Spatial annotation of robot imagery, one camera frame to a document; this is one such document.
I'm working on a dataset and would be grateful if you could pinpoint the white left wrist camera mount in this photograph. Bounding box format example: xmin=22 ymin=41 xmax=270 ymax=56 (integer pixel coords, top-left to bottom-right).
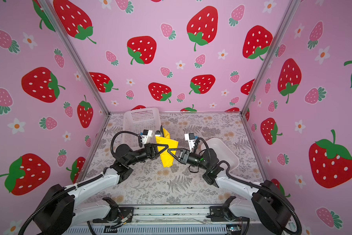
xmin=138 ymin=129 xmax=154 ymax=147

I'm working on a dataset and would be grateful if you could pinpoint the aluminium frame corner post left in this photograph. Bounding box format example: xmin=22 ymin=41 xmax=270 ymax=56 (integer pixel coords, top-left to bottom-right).
xmin=39 ymin=0 xmax=110 ymax=117

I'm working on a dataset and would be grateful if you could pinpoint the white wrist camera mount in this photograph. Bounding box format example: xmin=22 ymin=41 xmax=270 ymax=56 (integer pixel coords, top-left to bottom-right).
xmin=184 ymin=133 xmax=196 ymax=151
xmin=138 ymin=129 xmax=154 ymax=147

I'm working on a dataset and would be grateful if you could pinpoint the white rectangular plastic tray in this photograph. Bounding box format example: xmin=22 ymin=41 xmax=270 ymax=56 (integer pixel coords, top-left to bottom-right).
xmin=206 ymin=138 xmax=239 ymax=172

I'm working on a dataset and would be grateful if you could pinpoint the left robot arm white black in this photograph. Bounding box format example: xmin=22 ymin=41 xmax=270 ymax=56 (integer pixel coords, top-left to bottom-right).
xmin=31 ymin=144 xmax=169 ymax=235

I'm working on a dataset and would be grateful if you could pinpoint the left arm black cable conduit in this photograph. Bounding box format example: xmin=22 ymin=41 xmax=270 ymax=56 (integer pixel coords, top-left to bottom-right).
xmin=17 ymin=130 xmax=143 ymax=235

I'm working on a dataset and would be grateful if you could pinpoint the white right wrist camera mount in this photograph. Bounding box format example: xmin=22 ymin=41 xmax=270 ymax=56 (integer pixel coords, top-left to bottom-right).
xmin=184 ymin=133 xmax=196 ymax=151

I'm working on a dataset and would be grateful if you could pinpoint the white perforated plastic basket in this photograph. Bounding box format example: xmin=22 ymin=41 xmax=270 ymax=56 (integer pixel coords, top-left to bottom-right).
xmin=122 ymin=108 xmax=161 ymax=150

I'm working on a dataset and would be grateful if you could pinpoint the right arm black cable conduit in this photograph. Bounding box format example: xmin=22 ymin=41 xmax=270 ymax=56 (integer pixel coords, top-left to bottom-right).
xmin=193 ymin=137 xmax=303 ymax=235

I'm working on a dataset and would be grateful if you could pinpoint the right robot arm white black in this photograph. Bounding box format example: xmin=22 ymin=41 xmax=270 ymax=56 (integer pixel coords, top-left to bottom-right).
xmin=167 ymin=148 xmax=302 ymax=235

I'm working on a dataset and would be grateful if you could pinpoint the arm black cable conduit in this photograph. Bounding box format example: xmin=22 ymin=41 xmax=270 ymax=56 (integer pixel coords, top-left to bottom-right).
xmin=193 ymin=137 xmax=303 ymax=235
xmin=17 ymin=130 xmax=143 ymax=235

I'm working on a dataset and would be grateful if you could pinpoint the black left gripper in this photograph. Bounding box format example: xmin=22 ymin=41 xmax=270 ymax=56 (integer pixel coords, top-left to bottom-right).
xmin=126 ymin=145 xmax=167 ymax=168

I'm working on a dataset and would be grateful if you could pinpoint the aluminium frame corner post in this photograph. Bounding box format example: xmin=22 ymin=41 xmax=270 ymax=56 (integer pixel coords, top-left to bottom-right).
xmin=39 ymin=0 xmax=110 ymax=117
xmin=241 ymin=0 xmax=301 ymax=117

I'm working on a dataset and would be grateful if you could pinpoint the aluminium frame corner post right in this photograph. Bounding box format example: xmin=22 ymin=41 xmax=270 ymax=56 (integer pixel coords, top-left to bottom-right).
xmin=241 ymin=0 xmax=301 ymax=117

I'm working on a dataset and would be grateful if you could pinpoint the silver spoon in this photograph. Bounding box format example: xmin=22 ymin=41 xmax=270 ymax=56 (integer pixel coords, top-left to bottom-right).
xmin=155 ymin=125 xmax=164 ymax=137

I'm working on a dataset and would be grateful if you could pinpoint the yellow paper napkin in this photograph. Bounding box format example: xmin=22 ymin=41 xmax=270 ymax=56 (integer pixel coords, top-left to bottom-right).
xmin=155 ymin=125 xmax=178 ymax=168

